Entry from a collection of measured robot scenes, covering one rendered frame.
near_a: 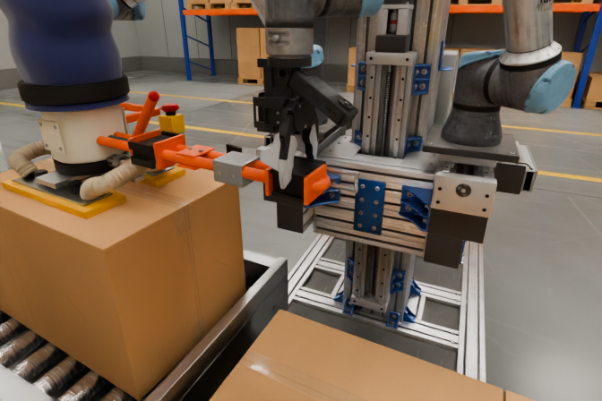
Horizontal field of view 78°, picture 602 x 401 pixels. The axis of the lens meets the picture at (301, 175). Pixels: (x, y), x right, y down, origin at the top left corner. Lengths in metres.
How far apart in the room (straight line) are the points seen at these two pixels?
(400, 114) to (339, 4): 0.60
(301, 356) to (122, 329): 0.44
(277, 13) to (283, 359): 0.81
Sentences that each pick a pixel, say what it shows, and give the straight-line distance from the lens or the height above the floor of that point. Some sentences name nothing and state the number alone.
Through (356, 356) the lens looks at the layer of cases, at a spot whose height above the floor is 0.54.
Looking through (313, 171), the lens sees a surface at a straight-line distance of 0.63.
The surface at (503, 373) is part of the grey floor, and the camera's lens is 1.92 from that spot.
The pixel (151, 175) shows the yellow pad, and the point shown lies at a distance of 1.04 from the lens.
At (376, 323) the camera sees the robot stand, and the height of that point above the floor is 0.23.
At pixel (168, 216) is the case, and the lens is 0.86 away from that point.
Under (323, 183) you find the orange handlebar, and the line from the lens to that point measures 0.63.
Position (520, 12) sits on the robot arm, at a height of 1.35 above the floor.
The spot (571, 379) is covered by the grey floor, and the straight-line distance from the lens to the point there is 2.03.
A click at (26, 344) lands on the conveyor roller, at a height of 0.54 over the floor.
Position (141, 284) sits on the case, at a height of 0.83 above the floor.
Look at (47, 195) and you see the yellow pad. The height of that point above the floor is 0.96.
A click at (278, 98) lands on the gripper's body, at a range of 0.61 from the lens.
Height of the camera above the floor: 1.33
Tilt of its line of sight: 22 degrees down
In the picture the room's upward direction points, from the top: straight up
